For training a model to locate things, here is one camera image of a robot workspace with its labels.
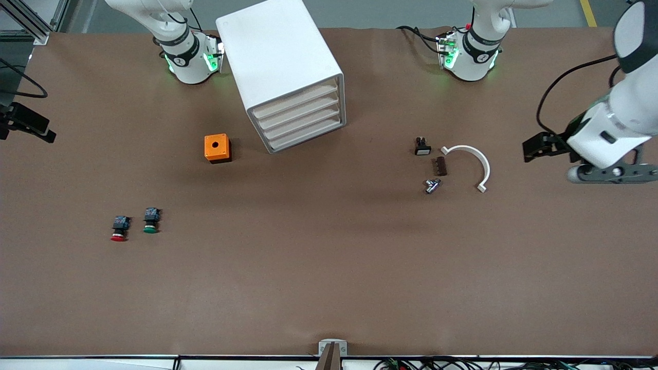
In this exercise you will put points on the silver metal fitting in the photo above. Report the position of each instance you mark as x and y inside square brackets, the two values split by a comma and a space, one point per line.
[432, 185]

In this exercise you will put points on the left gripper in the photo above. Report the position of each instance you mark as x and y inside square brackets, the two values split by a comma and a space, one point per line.
[559, 141]

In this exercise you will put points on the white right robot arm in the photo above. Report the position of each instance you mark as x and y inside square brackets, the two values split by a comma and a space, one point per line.
[187, 61]

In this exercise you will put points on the silver aluminium frame profile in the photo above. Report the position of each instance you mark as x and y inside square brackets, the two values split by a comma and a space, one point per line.
[41, 36]

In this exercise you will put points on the red push button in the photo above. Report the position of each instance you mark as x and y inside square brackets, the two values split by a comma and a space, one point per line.
[119, 236]

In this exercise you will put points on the brown cylindrical capacitor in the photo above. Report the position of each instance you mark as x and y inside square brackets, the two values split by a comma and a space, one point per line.
[442, 166]

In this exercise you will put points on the white square push button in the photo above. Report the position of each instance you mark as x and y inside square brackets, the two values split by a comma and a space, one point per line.
[422, 150]

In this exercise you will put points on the white cabinet drawer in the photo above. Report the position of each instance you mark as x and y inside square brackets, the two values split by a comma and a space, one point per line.
[298, 113]
[295, 101]
[300, 124]
[303, 134]

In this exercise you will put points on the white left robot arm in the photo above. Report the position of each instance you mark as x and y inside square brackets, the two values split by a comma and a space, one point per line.
[470, 64]

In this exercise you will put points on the green push button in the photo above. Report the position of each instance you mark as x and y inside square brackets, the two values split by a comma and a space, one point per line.
[150, 228]

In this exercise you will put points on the white drawer cabinet housing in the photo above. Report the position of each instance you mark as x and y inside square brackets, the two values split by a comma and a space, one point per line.
[277, 51]

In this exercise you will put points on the orange box with hole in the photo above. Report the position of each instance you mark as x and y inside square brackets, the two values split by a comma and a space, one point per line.
[221, 149]

